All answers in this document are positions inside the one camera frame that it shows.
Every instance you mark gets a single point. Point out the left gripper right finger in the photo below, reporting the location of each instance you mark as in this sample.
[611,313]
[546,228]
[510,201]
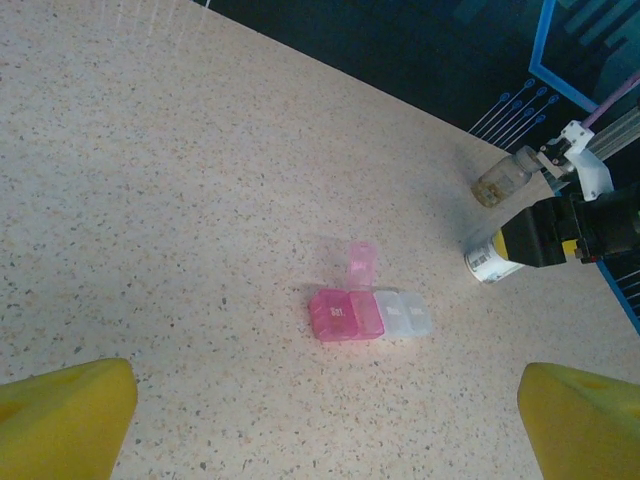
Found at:
[585,430]

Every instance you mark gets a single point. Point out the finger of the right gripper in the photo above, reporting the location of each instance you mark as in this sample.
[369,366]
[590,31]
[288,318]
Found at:
[542,235]

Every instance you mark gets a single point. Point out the aluminium frame post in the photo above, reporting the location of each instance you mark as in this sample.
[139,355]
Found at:
[622,135]

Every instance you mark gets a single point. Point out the blue aluminium table side rail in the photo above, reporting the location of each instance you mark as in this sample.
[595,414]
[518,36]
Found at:
[627,295]

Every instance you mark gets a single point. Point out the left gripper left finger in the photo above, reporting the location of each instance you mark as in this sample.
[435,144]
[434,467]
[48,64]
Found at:
[60,430]

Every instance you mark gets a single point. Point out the amber glass pill bottle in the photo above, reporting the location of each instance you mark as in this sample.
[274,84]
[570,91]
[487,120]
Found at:
[500,182]

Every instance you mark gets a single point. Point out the white pill bottle green cap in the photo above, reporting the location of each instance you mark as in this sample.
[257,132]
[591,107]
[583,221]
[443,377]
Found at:
[487,265]

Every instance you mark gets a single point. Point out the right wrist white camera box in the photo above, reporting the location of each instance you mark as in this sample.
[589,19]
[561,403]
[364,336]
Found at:
[592,175]

